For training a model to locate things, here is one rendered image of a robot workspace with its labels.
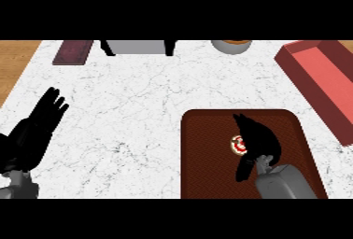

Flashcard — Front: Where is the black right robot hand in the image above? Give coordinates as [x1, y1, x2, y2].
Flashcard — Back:
[232, 113, 282, 183]

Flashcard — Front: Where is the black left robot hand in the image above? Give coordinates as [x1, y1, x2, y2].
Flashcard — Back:
[0, 87, 71, 174]

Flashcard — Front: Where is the red and white cupcake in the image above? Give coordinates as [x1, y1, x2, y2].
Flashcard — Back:
[229, 134, 248, 156]

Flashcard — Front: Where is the brown rectangular tray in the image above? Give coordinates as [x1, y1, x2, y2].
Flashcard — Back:
[179, 108, 329, 200]

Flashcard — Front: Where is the red cardboard box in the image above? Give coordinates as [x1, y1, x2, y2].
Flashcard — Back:
[273, 40, 353, 147]

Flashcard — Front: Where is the dark purple rectangular block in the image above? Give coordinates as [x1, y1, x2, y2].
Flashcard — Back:
[52, 40, 95, 66]

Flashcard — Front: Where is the grey round pot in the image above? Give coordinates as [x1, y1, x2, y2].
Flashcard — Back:
[210, 40, 254, 56]

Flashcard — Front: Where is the grey appliance with black legs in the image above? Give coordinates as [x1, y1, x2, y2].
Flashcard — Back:
[99, 40, 177, 57]

